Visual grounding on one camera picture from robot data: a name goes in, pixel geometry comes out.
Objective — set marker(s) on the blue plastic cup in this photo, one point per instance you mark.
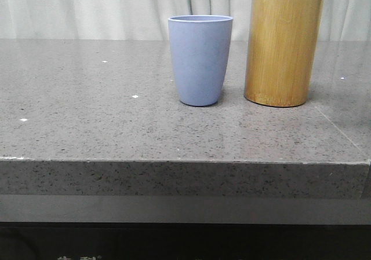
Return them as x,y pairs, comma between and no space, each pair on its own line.
199,47

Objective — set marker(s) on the white curtain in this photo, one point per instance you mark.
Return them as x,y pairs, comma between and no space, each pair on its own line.
111,19

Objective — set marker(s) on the bamboo cylinder holder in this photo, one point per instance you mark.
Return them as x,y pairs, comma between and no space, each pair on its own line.
282,41

